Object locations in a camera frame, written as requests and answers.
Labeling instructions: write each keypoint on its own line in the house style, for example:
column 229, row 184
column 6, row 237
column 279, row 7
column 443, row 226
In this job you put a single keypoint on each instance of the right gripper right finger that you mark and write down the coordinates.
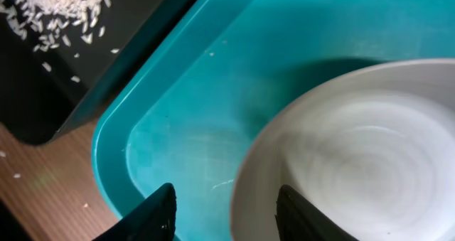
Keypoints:
column 299, row 220

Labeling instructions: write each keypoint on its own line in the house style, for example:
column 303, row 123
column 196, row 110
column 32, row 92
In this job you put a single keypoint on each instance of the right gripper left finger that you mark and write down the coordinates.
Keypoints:
column 153, row 220

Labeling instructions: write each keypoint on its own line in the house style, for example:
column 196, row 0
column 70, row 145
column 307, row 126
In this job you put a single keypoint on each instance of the grey bowl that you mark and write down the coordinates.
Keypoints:
column 371, row 150

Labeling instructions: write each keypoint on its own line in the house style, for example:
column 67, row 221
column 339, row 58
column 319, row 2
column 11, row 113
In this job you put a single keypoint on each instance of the white rice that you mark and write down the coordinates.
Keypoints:
column 75, row 41

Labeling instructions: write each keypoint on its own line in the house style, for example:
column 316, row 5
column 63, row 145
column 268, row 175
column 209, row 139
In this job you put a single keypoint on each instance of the teal serving tray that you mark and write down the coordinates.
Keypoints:
column 191, row 112

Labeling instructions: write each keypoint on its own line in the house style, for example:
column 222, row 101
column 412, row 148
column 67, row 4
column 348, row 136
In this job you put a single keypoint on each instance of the black plastic tray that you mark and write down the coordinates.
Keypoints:
column 36, row 109

